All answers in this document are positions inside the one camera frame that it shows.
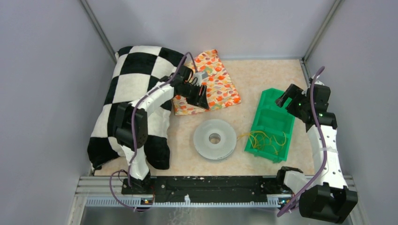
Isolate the black white checkered pillow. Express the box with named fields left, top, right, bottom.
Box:
left=87, top=45, right=183, bottom=170

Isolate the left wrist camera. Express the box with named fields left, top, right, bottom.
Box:
left=191, top=71, right=208, bottom=86

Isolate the aluminium frame rail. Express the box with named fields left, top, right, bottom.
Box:
left=68, top=173, right=366, bottom=225

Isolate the yellow cable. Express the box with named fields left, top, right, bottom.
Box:
left=236, top=130, right=287, bottom=156

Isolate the green plastic compartment bin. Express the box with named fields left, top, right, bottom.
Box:
left=245, top=88, right=295, bottom=163

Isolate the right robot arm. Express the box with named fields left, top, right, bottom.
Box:
left=275, top=84, right=358, bottom=224

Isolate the floral orange fabric pouch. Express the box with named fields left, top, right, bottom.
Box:
left=184, top=49, right=241, bottom=111

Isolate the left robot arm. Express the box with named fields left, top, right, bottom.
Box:
left=113, top=66, right=209, bottom=194

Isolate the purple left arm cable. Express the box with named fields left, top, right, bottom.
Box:
left=108, top=52, right=199, bottom=213

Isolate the white perforated cable spool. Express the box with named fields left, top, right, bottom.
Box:
left=193, top=119, right=237, bottom=161

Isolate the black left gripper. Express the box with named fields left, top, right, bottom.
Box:
left=178, top=82, right=209, bottom=110

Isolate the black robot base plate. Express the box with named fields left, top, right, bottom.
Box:
left=121, top=176, right=292, bottom=203

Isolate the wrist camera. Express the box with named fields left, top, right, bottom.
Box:
left=308, top=79, right=325, bottom=89
left=191, top=71, right=208, bottom=86

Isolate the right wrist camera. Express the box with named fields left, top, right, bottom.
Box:
left=308, top=79, right=325, bottom=89

